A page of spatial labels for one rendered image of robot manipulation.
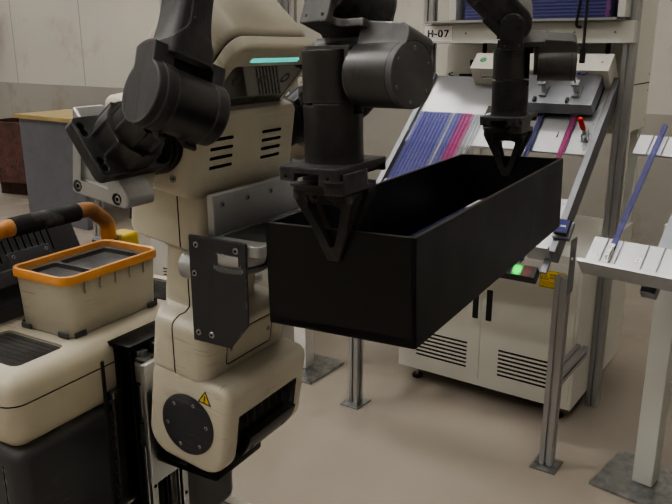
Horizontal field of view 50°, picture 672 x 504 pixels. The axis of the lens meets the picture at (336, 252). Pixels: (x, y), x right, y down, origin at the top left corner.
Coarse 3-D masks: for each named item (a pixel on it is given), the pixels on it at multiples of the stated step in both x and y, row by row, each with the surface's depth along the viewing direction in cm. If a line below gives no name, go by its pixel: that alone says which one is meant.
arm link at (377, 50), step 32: (320, 0) 65; (320, 32) 68; (352, 32) 66; (384, 32) 62; (416, 32) 61; (352, 64) 62; (384, 64) 60; (416, 64) 61; (352, 96) 64; (384, 96) 61; (416, 96) 62
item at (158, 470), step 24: (144, 360) 125; (144, 384) 123; (288, 384) 126; (144, 408) 124; (264, 408) 120; (288, 408) 125; (144, 432) 129; (240, 432) 115; (264, 432) 119; (168, 456) 127; (240, 456) 117; (216, 480) 122
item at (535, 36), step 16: (512, 16) 107; (512, 32) 108; (544, 32) 112; (560, 32) 112; (512, 48) 110; (544, 48) 111; (560, 48) 110; (576, 48) 110; (544, 64) 111; (560, 64) 111; (576, 64) 110; (544, 80) 114; (560, 80) 113
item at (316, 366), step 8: (296, 328) 299; (296, 336) 300; (304, 336) 297; (312, 336) 301; (304, 344) 298; (312, 344) 302; (312, 352) 303; (304, 360) 300; (312, 360) 304; (320, 360) 309; (328, 360) 309; (336, 360) 309; (304, 368) 301; (312, 368) 301; (320, 368) 301; (328, 368) 301; (336, 368) 304; (304, 376) 294; (312, 376) 294; (320, 376) 295
